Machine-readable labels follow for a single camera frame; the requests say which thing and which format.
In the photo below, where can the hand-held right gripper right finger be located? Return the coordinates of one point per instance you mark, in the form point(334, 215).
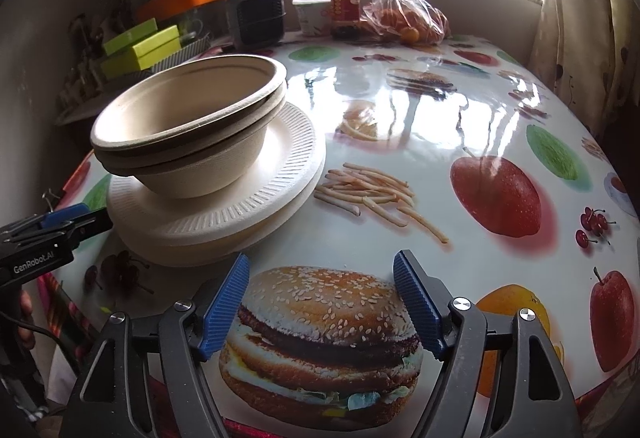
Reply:
point(417, 303)

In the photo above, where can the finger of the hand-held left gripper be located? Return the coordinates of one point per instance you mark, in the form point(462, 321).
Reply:
point(92, 224)
point(62, 215)

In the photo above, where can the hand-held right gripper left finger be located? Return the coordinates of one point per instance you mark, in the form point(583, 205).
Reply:
point(225, 308)

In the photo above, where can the beige paper bowl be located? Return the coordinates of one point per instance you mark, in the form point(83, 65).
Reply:
point(190, 98)
point(200, 175)

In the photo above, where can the ribbed white paper plate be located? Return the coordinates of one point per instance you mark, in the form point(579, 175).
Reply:
point(287, 158)

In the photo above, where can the person's left hand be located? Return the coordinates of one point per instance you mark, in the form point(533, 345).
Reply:
point(26, 313)

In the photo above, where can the black binder clip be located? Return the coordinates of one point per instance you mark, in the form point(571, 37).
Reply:
point(50, 203)

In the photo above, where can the grey shelf board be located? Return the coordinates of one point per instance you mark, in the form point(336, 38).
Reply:
point(85, 111)

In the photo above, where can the fruit print tablecloth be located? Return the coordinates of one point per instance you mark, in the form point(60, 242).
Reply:
point(450, 128)

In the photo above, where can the lime green box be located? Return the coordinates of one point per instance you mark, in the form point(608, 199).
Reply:
point(129, 36)
point(156, 49)

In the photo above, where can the grey ribbed basket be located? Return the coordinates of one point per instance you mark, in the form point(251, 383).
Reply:
point(194, 49)

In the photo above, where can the small black desk fan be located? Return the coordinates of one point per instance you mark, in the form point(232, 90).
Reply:
point(255, 16)

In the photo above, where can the white plastic tub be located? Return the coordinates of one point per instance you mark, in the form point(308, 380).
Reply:
point(311, 16)

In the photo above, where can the patterned beige curtain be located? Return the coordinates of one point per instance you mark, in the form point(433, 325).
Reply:
point(575, 43)

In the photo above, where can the glass jar with red label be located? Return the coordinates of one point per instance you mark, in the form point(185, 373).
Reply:
point(344, 6)

